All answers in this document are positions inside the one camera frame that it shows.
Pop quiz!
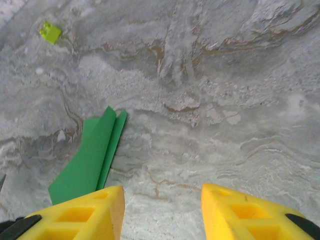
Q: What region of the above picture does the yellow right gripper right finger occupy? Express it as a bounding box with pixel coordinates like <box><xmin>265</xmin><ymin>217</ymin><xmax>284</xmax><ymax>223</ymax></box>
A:
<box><xmin>201</xmin><ymin>183</ymin><xmax>320</xmax><ymax>240</ymax></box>

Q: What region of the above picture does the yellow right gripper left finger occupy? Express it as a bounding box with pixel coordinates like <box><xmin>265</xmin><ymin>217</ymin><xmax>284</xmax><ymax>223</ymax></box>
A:
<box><xmin>0</xmin><ymin>185</ymin><xmax>125</xmax><ymax>240</ymax></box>

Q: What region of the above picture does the green paper sheet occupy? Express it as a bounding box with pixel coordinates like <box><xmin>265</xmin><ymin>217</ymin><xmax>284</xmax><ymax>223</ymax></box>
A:
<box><xmin>47</xmin><ymin>105</ymin><xmax>128</xmax><ymax>206</ymax></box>

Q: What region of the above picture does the lime green toy brick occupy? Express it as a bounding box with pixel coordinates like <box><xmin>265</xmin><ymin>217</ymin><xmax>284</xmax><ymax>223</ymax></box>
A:
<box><xmin>38</xmin><ymin>20</ymin><xmax>63</xmax><ymax>45</ymax></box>

